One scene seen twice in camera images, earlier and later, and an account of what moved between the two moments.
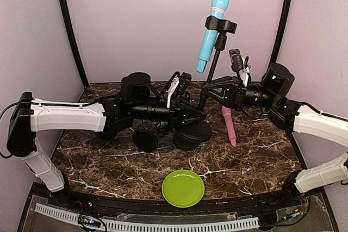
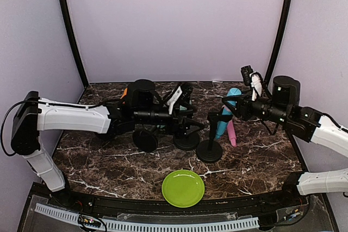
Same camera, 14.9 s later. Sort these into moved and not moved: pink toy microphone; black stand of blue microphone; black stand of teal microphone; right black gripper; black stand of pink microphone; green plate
Moved: black stand of blue microphone; right black gripper
Not moved: black stand of teal microphone; pink toy microphone; green plate; black stand of pink microphone
